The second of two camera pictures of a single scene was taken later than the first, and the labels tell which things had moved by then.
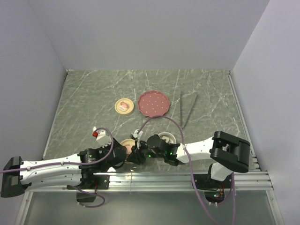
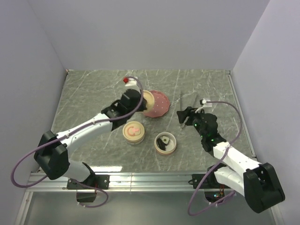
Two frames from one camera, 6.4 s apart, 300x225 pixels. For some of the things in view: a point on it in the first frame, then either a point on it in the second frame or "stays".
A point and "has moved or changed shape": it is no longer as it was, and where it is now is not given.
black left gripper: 116,144 to 143,105
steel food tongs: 181,109 stays
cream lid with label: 123,106 has moved or changed shape
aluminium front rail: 249,181 stays
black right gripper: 136,156 to 182,115
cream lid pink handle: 128,143 to 133,131
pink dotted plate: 153,103 stays
